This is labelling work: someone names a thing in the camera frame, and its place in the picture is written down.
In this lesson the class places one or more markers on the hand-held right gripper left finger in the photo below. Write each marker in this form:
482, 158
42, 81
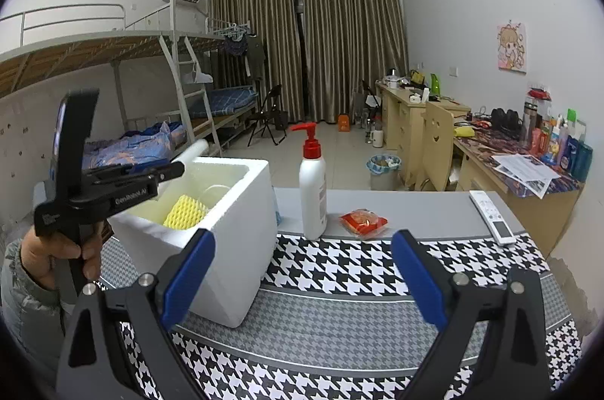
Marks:
186, 277

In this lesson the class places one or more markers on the blue checked quilt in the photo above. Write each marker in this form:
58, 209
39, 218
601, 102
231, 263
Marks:
141, 145

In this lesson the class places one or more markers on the pale wooden smiley chair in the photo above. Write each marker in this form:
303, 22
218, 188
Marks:
436, 136

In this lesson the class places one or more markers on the white kettle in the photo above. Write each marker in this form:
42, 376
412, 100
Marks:
376, 138

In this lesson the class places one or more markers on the white red pump lotion bottle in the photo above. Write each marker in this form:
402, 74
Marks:
312, 192

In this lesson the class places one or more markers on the white remote control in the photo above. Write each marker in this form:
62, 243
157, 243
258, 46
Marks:
493, 218

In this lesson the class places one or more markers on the dark hanging clothes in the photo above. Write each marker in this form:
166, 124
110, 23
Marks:
243, 53

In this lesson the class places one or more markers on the brown curtain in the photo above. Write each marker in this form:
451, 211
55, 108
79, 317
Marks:
354, 46
255, 46

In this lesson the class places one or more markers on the black folding chair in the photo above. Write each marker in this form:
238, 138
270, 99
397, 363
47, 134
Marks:
271, 117

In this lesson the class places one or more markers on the black padded object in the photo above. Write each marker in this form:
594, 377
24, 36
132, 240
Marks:
506, 120

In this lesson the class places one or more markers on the red snack packet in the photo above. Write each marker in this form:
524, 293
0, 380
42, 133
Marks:
363, 221

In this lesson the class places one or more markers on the trash bin with blue bag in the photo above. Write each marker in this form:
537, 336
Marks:
383, 173

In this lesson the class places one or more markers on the person's left hand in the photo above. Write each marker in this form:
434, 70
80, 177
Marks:
40, 256

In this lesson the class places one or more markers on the wooden desk with patterned mat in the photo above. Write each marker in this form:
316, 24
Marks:
528, 216

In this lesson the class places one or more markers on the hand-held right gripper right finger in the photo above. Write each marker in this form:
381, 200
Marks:
420, 277

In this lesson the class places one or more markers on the pink cartoon wall poster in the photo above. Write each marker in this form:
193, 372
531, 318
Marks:
512, 47

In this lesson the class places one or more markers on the group of toiletry bottles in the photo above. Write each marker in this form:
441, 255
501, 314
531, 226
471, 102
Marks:
573, 154

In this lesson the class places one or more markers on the person's left forearm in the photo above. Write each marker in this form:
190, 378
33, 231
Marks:
23, 315

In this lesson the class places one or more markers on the yellow foam net sleeve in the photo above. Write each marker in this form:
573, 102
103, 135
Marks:
184, 211

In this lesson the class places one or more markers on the blue mattress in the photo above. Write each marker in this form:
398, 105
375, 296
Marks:
231, 100

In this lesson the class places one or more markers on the green plastic object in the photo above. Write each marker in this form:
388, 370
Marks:
435, 84

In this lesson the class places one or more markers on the white metal bunk bed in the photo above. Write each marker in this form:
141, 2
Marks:
94, 46

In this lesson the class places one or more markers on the white foam box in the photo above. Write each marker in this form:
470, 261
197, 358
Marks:
236, 239

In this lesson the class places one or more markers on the orange container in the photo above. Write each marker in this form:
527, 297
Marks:
344, 122

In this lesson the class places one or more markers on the printed paper sheets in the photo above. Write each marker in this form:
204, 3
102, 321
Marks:
524, 169

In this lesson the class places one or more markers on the pale wooden drawer desk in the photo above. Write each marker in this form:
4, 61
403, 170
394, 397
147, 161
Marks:
401, 121

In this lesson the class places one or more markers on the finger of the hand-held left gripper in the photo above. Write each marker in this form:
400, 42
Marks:
141, 174

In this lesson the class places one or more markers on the yellow object on desk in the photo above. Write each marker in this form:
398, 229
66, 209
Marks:
464, 131

